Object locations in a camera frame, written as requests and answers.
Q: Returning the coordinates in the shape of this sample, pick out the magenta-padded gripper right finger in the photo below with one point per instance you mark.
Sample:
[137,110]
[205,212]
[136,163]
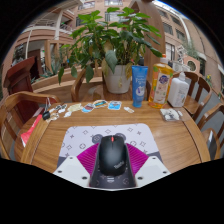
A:
[151,170]

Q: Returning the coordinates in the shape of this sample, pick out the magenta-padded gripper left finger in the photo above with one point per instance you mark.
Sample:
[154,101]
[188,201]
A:
[71,170]

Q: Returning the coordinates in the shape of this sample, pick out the black computer mouse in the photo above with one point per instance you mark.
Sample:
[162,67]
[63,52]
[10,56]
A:
[112,155]

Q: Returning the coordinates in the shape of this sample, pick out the grey bear-print mouse pad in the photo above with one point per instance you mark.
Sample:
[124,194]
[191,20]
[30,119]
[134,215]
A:
[80,140]

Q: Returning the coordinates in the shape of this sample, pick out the red and white book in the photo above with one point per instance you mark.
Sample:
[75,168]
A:
[31,130]

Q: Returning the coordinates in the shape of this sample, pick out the clear plastic packet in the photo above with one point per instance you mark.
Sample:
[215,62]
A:
[170,114]

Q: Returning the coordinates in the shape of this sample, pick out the key bunch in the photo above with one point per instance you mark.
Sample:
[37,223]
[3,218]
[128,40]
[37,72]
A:
[50,113]

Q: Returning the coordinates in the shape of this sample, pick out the small white packet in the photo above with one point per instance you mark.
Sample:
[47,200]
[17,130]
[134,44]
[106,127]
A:
[129,110]

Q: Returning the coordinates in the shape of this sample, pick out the blue sticker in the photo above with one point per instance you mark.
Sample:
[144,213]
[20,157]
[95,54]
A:
[114,105]

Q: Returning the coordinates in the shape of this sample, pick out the white pump bottle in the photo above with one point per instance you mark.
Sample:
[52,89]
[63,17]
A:
[178,91]

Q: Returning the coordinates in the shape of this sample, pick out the blue tube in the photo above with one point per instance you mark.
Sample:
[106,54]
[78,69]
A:
[139,86]

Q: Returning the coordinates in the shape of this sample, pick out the yellow dish soap bottle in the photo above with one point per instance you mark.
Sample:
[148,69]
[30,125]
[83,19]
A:
[160,85]

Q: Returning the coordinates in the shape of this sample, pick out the wooden armchair with red book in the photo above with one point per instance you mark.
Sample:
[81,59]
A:
[13,100]

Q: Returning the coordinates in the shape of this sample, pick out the dark red wooden lectern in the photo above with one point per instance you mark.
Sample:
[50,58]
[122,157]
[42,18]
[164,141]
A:
[20,78]

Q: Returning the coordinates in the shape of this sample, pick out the white sculpture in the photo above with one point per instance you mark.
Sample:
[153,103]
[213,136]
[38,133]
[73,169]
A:
[182,55]

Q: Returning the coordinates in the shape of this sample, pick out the dark bust statue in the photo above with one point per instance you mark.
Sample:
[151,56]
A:
[19,56]

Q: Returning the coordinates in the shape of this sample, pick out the green plant in white pot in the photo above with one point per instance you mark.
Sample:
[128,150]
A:
[113,43]

